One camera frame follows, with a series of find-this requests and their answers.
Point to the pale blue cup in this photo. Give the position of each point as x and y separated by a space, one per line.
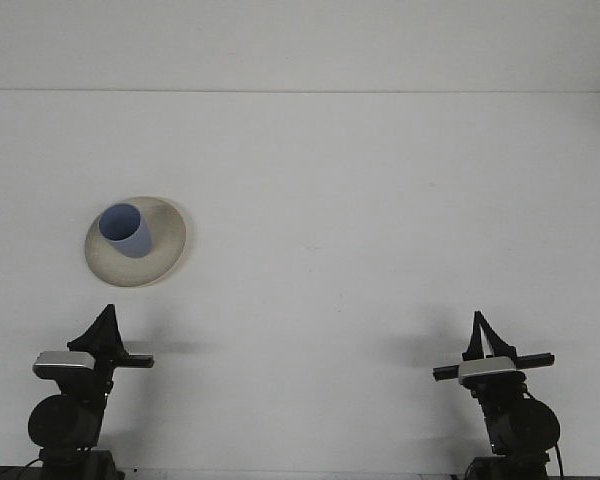
130 235

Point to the pale round plate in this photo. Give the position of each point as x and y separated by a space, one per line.
165 250

